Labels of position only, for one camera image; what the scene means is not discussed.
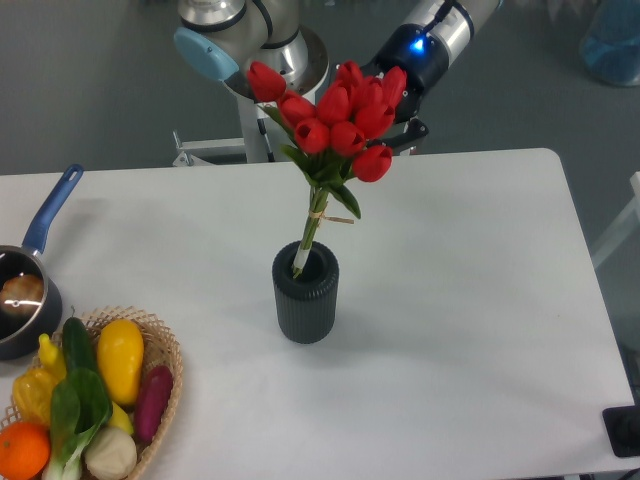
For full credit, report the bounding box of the brown bread roll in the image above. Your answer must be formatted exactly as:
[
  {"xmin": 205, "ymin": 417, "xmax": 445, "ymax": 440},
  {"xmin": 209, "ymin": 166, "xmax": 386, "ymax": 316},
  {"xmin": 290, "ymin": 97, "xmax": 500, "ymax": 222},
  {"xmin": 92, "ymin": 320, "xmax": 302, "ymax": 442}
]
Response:
[{"xmin": 1, "ymin": 274, "xmax": 44, "ymax": 317}]

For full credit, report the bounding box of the dark green cucumber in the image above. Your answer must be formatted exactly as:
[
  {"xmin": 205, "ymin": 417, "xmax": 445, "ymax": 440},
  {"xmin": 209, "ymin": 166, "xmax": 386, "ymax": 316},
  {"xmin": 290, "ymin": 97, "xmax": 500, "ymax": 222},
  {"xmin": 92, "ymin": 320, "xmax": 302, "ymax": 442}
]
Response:
[{"xmin": 62, "ymin": 316, "xmax": 99, "ymax": 373}]

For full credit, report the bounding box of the blue transparent container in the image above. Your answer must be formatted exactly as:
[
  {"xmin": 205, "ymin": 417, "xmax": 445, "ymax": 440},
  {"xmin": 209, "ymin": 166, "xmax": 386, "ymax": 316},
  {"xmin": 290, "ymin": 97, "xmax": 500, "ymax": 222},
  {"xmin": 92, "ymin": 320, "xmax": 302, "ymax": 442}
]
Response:
[{"xmin": 579, "ymin": 1, "xmax": 639, "ymax": 87}]

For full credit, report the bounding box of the yellow squash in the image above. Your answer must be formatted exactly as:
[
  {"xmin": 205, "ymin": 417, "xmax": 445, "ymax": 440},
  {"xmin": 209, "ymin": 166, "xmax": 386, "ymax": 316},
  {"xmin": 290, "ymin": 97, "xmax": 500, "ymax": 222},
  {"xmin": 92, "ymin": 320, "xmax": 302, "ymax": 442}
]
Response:
[{"xmin": 97, "ymin": 318, "xmax": 144, "ymax": 407}]

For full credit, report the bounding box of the small yellow pepper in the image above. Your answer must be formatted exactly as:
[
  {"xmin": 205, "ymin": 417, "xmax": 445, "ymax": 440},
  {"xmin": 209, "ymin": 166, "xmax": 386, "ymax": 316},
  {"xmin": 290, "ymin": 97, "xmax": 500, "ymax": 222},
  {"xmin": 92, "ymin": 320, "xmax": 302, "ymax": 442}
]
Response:
[{"xmin": 38, "ymin": 333, "xmax": 67, "ymax": 381}]

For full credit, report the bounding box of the green bok choy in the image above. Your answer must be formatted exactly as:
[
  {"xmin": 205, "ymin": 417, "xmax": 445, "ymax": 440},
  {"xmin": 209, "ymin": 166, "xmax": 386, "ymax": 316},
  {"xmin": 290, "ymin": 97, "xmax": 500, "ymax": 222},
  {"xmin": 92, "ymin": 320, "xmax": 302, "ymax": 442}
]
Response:
[{"xmin": 42, "ymin": 368, "xmax": 112, "ymax": 479}]

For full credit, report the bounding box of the purple eggplant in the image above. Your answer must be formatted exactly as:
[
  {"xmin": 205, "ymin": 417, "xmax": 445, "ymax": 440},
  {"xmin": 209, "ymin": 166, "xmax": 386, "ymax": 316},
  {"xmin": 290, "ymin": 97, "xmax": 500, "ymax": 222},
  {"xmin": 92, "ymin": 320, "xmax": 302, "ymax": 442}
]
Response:
[{"xmin": 134, "ymin": 365, "xmax": 173, "ymax": 443}]

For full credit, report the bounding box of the dark grey ribbed vase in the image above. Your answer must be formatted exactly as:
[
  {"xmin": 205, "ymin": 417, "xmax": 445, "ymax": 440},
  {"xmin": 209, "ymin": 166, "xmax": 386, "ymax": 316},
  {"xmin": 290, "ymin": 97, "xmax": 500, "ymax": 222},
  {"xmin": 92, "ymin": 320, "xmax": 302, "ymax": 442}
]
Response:
[{"xmin": 272, "ymin": 241, "xmax": 340, "ymax": 344}]

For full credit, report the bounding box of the black device at table edge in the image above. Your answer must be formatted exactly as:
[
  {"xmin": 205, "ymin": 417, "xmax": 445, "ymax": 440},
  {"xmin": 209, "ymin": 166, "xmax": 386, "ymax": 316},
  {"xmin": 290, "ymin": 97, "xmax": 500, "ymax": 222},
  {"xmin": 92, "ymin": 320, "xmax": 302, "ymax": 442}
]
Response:
[{"xmin": 602, "ymin": 405, "xmax": 639, "ymax": 458}]

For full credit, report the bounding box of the orange fruit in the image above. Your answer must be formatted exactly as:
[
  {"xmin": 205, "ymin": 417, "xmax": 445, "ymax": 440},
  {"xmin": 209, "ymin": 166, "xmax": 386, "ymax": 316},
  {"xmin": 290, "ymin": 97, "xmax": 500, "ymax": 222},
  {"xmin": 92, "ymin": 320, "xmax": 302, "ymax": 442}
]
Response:
[{"xmin": 1, "ymin": 421, "xmax": 51, "ymax": 480}]

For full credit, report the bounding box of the red tulip bouquet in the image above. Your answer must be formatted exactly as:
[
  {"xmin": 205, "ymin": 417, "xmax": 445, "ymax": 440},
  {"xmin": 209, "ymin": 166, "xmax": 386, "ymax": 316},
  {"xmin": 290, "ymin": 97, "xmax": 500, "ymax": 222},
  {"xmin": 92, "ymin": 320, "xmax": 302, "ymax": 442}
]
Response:
[{"xmin": 247, "ymin": 61, "xmax": 408, "ymax": 278}]

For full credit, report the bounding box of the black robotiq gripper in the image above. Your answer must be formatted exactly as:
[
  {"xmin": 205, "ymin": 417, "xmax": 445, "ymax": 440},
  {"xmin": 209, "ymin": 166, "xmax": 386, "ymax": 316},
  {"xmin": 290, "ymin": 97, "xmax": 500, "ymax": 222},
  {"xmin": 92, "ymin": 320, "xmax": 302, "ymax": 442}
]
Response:
[{"xmin": 361, "ymin": 24, "xmax": 449, "ymax": 149}]

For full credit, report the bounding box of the beige garlic bulb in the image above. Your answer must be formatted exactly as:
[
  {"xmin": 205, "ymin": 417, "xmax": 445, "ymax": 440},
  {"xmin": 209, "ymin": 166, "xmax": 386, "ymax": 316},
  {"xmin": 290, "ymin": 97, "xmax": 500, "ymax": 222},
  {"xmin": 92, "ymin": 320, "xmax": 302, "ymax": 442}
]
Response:
[{"xmin": 84, "ymin": 427, "xmax": 137, "ymax": 480}]

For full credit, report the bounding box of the blue handled saucepan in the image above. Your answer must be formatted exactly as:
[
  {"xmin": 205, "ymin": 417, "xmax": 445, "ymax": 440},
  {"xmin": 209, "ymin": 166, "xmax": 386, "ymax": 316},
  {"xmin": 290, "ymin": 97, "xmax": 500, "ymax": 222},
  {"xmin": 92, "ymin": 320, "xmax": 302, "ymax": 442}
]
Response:
[{"xmin": 1, "ymin": 164, "xmax": 84, "ymax": 360}]

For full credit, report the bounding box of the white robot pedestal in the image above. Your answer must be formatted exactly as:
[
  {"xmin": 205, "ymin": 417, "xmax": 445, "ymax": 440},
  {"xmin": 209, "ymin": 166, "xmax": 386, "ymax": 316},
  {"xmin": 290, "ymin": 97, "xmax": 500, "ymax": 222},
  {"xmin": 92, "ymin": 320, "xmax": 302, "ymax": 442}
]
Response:
[{"xmin": 171, "ymin": 82, "xmax": 418, "ymax": 168}]

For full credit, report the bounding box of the yellow bell pepper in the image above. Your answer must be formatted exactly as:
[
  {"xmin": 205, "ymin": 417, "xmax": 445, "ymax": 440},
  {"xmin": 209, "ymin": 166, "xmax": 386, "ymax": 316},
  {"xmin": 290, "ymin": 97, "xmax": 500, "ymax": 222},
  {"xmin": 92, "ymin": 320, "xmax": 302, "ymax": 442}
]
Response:
[{"xmin": 12, "ymin": 368, "xmax": 57, "ymax": 428}]

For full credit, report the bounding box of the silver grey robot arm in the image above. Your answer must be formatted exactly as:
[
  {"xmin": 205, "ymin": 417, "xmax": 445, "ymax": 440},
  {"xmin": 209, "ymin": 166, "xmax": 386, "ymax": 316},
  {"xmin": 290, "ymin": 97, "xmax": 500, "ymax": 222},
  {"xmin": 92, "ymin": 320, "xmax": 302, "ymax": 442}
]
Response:
[{"xmin": 174, "ymin": 1, "xmax": 500, "ymax": 163}]

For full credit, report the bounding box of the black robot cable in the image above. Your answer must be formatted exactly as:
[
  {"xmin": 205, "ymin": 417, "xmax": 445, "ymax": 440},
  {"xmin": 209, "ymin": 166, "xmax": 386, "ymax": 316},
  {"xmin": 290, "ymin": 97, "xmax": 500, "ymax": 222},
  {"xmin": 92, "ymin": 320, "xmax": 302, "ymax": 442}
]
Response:
[{"xmin": 255, "ymin": 115, "xmax": 277, "ymax": 164}]

